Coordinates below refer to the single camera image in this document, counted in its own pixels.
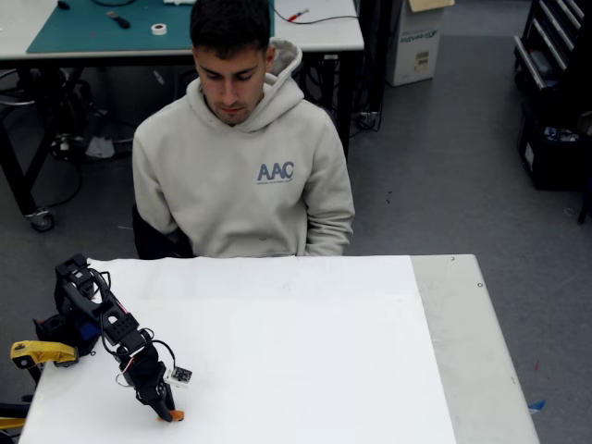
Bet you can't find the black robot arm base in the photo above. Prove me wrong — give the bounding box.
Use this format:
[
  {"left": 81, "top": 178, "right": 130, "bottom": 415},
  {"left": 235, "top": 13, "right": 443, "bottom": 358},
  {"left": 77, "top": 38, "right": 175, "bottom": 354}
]
[{"left": 32, "top": 313, "right": 102, "bottom": 358}]

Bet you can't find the yellow clamp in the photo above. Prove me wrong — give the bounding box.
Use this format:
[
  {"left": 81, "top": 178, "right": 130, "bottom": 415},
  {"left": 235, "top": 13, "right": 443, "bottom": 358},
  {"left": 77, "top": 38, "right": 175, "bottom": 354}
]
[{"left": 9, "top": 340, "right": 80, "bottom": 370}]

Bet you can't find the black chair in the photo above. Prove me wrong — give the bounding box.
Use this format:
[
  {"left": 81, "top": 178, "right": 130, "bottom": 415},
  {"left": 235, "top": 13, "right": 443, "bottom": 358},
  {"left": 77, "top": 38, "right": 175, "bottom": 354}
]
[{"left": 131, "top": 203, "right": 195, "bottom": 259}]

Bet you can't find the white paper sheet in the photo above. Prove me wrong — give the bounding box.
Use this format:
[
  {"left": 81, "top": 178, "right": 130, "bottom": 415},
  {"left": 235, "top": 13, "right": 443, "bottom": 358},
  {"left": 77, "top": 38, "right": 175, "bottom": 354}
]
[{"left": 18, "top": 253, "right": 459, "bottom": 444}]

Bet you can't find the grey caster wheel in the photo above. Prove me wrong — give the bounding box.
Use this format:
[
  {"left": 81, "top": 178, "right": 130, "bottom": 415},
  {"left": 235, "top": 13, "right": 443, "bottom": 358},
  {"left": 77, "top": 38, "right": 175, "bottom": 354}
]
[{"left": 25, "top": 207, "right": 56, "bottom": 233}]

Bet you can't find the man in beige hoodie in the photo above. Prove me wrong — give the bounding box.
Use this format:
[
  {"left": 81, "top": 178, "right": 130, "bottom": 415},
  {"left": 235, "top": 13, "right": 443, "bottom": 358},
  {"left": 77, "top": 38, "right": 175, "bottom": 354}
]
[{"left": 132, "top": 0, "right": 356, "bottom": 258}]

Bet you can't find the white crumpled rag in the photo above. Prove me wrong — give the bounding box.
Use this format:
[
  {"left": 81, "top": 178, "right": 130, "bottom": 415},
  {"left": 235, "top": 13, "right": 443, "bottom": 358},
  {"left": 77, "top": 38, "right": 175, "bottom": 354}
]
[{"left": 85, "top": 135, "right": 115, "bottom": 159}]

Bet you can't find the green cutting mat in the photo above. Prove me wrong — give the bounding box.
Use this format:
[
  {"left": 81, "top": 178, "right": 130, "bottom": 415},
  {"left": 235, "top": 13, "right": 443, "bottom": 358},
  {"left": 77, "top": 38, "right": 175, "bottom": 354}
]
[{"left": 26, "top": 0, "right": 277, "bottom": 54}]

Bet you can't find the black utility knife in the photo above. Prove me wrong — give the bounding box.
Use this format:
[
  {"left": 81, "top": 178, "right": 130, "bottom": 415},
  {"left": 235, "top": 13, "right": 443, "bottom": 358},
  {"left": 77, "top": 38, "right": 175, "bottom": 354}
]
[{"left": 105, "top": 10, "right": 132, "bottom": 31}]

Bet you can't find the white workbench table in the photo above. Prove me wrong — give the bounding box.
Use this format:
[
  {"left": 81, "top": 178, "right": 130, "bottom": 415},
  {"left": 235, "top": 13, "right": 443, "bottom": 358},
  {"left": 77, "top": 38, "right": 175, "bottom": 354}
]
[{"left": 0, "top": 0, "right": 366, "bottom": 232}]

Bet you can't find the white cardboard box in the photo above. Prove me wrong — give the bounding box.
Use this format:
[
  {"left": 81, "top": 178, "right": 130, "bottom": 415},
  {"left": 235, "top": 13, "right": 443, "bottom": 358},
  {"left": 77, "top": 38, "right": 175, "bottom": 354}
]
[{"left": 386, "top": 0, "right": 446, "bottom": 88}]

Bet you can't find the black storage bin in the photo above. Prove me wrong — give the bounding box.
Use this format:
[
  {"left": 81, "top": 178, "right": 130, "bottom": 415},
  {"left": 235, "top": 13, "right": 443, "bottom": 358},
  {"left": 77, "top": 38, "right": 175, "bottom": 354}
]
[{"left": 517, "top": 99, "right": 592, "bottom": 191}]

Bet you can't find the beige paper folder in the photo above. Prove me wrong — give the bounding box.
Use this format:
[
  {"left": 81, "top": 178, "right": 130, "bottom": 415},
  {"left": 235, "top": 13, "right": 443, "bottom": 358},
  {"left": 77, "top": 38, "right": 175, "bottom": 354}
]
[{"left": 409, "top": 0, "right": 457, "bottom": 13}]

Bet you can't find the black tool drawer cabinet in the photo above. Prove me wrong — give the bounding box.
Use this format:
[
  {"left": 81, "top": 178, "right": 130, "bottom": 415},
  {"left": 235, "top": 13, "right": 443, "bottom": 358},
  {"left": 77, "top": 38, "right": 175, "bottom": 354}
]
[{"left": 512, "top": 0, "right": 592, "bottom": 96}]

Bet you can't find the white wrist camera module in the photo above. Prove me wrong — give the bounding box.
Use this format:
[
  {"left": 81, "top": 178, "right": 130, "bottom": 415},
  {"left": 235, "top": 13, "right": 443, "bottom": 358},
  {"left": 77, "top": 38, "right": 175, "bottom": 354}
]
[{"left": 162, "top": 364, "right": 193, "bottom": 389}]

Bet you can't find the black camera cable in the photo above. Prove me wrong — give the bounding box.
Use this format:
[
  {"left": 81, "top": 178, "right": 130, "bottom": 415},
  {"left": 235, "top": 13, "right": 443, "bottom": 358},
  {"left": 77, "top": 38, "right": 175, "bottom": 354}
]
[{"left": 146, "top": 339, "right": 179, "bottom": 371}]

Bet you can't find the yellow black clamp handle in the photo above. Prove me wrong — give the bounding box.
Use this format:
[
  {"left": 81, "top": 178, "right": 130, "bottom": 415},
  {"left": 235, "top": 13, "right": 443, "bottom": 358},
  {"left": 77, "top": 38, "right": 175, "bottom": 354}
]
[{"left": 0, "top": 402, "right": 31, "bottom": 431}]

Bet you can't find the black floor cable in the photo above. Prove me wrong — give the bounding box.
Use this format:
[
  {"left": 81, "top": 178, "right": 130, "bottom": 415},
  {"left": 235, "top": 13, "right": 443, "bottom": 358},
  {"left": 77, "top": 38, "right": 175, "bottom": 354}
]
[{"left": 44, "top": 154, "right": 85, "bottom": 210}]

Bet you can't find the black cable with red clip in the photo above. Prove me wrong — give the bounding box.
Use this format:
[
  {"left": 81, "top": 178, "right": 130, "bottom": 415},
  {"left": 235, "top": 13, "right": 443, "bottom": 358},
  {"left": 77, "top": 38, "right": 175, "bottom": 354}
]
[{"left": 271, "top": 0, "right": 360, "bottom": 25}]

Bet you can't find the black metal post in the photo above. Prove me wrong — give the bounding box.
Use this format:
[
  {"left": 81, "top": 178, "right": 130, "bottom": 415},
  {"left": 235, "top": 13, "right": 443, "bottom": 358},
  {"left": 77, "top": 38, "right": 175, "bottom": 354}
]
[{"left": 358, "top": 0, "right": 394, "bottom": 133}]

